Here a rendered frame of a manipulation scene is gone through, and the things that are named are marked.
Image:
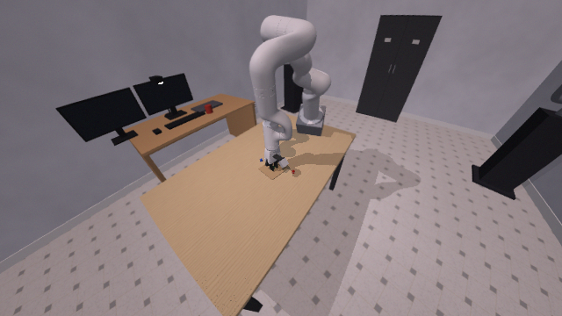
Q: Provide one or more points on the tan square mat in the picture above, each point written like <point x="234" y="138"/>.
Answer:
<point x="272" y="174"/>

